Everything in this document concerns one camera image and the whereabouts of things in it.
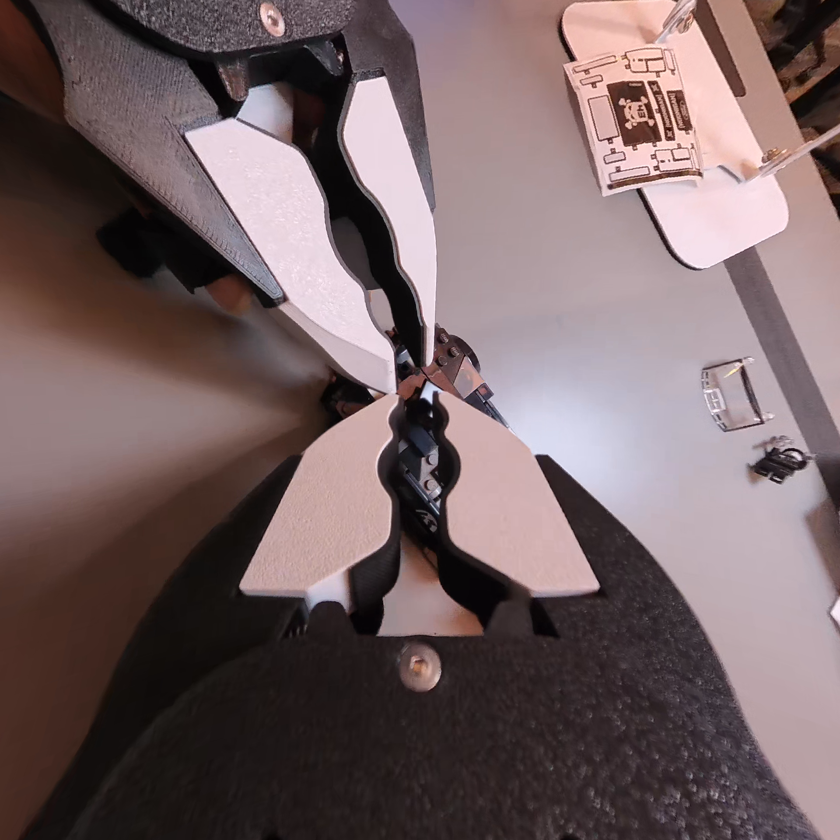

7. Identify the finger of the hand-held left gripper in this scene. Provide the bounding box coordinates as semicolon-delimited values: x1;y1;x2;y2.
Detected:
182;116;397;399
338;74;441;370

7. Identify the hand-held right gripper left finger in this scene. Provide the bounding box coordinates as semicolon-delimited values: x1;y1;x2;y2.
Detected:
239;392;405;618

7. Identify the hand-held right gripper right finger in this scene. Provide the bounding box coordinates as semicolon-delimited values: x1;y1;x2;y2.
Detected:
431;390;602;618

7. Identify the lego car model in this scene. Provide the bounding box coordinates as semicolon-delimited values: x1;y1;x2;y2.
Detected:
322;325;515;546

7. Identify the lego sticker sheet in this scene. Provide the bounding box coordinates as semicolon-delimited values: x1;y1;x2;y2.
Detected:
565;45;706;198

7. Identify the clear lego windshield piece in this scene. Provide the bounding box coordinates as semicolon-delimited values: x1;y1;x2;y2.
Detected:
699;355;775;434

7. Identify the small black lego assembly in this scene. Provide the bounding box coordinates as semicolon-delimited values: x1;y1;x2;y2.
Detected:
749;440;817;485

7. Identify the person's left hand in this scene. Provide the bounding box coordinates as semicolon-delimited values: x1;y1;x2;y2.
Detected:
213;272;258;315

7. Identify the white stand rod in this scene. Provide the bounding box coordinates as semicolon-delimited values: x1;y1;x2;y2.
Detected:
657;0;699;40
742;125;840;181

